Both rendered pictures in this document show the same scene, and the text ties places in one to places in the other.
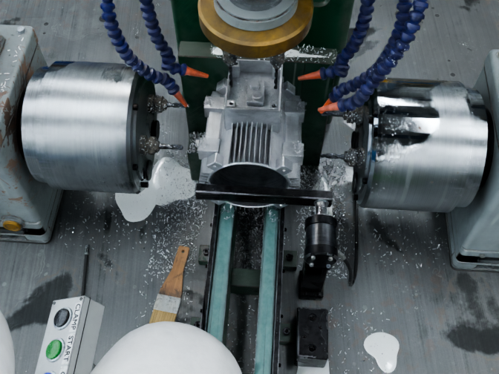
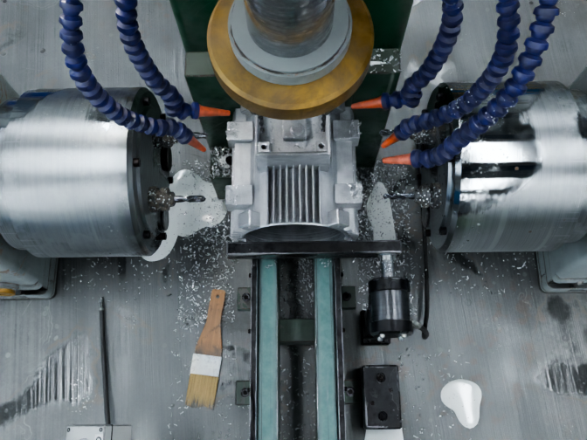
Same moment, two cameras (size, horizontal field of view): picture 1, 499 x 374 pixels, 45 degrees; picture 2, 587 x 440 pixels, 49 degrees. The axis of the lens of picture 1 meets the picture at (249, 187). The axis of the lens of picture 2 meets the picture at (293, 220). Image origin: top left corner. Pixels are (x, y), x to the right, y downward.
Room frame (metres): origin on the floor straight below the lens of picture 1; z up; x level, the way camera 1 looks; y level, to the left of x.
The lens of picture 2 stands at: (0.34, 0.01, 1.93)
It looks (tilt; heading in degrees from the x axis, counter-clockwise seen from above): 72 degrees down; 358
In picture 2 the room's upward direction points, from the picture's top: 3 degrees counter-clockwise
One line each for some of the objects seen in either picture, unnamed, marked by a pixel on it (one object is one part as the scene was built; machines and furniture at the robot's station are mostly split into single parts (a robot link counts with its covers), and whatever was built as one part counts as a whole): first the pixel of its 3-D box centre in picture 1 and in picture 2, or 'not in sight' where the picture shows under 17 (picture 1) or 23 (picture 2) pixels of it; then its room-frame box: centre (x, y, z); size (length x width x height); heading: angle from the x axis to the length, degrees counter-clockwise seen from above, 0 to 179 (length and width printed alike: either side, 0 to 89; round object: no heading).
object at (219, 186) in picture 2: (206, 156); (233, 172); (0.77, 0.10, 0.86); 0.07 x 0.06 x 0.12; 86
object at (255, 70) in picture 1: (254, 96); (293, 125); (0.74, -0.01, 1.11); 0.12 x 0.11 x 0.07; 176
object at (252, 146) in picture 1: (252, 143); (293, 176); (0.70, -0.01, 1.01); 0.20 x 0.19 x 0.19; 176
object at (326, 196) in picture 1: (263, 195); (314, 250); (0.58, -0.03, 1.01); 0.26 x 0.04 x 0.03; 86
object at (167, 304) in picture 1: (171, 290); (209, 347); (0.47, 0.16, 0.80); 0.21 x 0.05 x 0.01; 168
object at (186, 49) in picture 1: (258, 96); (293, 99); (0.85, -0.02, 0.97); 0.30 x 0.11 x 0.34; 86
